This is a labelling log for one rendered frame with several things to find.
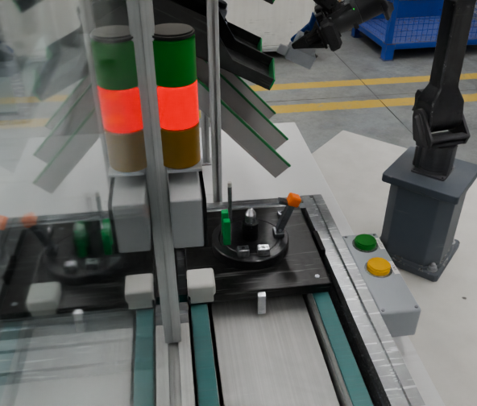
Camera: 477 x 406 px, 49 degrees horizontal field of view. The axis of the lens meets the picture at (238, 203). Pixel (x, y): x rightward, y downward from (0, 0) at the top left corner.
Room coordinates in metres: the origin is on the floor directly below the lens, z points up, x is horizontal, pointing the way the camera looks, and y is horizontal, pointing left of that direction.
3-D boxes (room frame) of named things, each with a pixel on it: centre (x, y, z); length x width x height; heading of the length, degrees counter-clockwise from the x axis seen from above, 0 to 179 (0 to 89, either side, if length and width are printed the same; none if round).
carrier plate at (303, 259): (0.77, -0.02, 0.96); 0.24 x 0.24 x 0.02; 8
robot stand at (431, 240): (0.89, -0.38, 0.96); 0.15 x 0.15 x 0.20; 53
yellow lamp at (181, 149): (0.57, 0.07, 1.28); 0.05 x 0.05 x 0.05
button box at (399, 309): (0.71, -0.25, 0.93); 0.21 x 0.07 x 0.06; 8
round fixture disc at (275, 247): (0.77, -0.02, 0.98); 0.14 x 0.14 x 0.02
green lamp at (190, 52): (0.57, 0.07, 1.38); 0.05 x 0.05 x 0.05
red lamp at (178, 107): (0.57, 0.07, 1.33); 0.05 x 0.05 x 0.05
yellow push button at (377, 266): (0.71, -0.25, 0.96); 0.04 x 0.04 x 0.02
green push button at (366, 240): (0.78, -0.24, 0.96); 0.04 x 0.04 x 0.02
